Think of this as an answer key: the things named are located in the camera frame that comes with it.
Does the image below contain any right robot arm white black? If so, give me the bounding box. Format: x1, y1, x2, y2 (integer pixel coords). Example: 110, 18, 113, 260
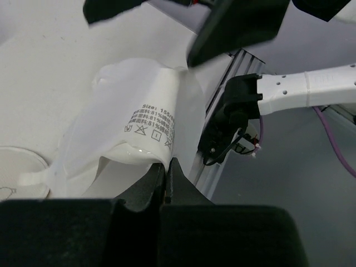
186, 1, 355, 122

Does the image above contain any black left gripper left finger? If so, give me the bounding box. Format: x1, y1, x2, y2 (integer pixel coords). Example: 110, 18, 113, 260
1, 164, 165, 266

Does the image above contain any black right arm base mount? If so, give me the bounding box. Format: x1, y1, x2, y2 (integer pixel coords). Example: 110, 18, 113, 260
198, 108, 248, 166

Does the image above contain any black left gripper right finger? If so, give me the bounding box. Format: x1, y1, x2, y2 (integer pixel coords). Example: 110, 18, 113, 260
160, 158, 309, 266

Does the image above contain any white bra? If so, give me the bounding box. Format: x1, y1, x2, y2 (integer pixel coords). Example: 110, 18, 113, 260
18, 58, 205, 198

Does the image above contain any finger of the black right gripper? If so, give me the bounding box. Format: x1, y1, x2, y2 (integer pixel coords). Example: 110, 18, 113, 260
186, 0, 289, 67
82, 0, 201, 26

